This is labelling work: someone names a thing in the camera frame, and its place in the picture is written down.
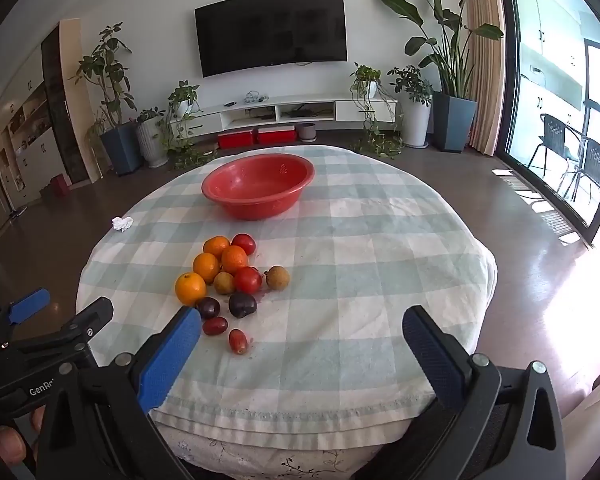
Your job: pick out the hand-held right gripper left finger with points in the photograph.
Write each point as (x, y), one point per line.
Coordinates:
(170, 360)

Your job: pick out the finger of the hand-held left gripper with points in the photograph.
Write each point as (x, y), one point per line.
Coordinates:
(30, 305)
(92, 317)

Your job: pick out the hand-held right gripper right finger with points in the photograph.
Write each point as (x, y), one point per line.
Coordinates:
(430, 355)

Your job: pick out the red grape tomato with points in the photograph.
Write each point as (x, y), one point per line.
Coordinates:
(238, 341)
(215, 326)

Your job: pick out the dark purple plum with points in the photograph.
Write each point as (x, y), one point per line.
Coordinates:
(242, 304)
(208, 307)

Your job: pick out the orange mandarin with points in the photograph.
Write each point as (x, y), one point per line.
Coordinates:
(190, 288)
(206, 266)
(216, 246)
(235, 259)

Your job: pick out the brown longan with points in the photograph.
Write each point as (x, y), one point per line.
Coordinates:
(277, 278)
(224, 282)

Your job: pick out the red plastic bowl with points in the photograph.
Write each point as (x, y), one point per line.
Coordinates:
(260, 195)

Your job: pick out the person's left hand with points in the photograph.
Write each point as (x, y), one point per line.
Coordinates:
(7, 445)

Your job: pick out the crumpled white tissue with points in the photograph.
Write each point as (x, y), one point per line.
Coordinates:
(122, 223)

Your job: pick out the small red stool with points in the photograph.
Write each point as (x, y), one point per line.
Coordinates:
(60, 184)

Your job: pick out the floral white undercloth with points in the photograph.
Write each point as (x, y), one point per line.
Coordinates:
(280, 460)

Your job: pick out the tall plant in blue pot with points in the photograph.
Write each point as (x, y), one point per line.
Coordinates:
(120, 150)

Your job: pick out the beige armchair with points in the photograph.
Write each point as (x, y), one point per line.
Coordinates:
(595, 425)

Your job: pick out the plant in ribbed white pot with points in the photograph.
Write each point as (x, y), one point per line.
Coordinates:
(152, 142)

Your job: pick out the bushy plant in white pot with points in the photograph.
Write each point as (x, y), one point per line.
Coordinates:
(415, 120)

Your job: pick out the large-leaf plant in blue pot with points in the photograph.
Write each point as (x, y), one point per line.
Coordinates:
(452, 120)

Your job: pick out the trailing plant in white pot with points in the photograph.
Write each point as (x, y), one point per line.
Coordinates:
(367, 77)
(182, 95)

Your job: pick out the empty grey flower pot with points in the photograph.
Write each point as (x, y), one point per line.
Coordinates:
(307, 132)

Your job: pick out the black balcony chair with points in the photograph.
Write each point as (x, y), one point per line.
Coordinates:
(597, 157)
(552, 132)

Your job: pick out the black sliding glass door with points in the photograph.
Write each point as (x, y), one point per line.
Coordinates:
(502, 110)

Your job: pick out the white television cabinet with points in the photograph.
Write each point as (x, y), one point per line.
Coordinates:
(330, 109)

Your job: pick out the beige curtain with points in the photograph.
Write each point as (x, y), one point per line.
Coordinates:
(485, 85)

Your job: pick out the black set-top box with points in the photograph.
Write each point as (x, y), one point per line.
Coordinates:
(298, 112)

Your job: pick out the beige wall cabinet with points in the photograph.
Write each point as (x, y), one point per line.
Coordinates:
(30, 125)

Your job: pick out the black wall television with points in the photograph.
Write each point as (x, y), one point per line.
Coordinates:
(270, 30)

